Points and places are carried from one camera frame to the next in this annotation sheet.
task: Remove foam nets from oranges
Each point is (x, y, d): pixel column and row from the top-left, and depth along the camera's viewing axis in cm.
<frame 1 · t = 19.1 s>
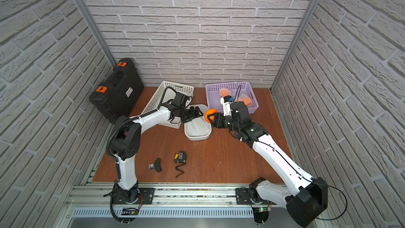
left hand: (202, 114, 92), fingers open
right hand: (214, 116, 75), fingers open
black plastic tool case: (114, 99, 87), point 22 cm above the table
white perforated plastic basket: (164, 97, 72), point 34 cm above the table
white plastic tub: (190, 132, 96), point 2 cm above the table
purple perforated plastic basket: (215, 91, 120), on the table
yellow black tape measure: (180, 157, 85), point 3 cm above the table
white foam net: (200, 125, 94), point 7 cm above the table

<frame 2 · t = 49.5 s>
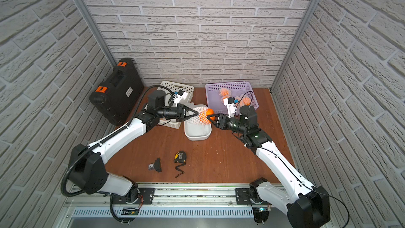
left hand: (199, 113, 70), fingers closed
right hand: (212, 117, 71), fingers open
white foam net 2: (200, 120, 71), point 28 cm above the table
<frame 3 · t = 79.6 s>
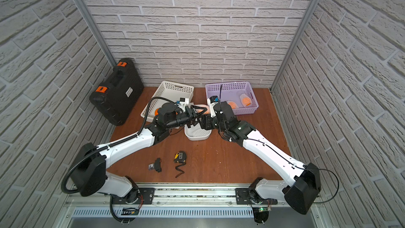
left hand: (210, 111, 71), fingers open
right hand: (205, 117, 75), fingers open
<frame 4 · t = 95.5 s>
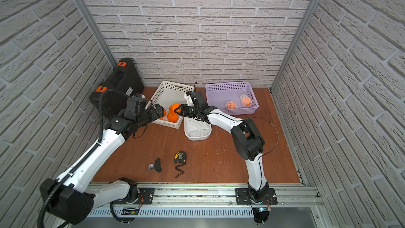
left hand: (160, 108, 79), fingers open
right hand: (179, 110, 88), fingers open
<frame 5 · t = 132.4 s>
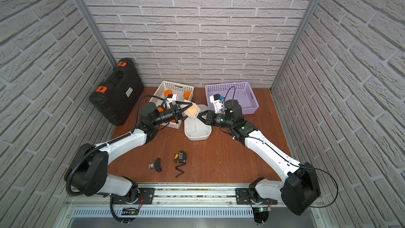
left hand: (195, 107, 71), fingers open
right hand: (199, 116, 72), fingers open
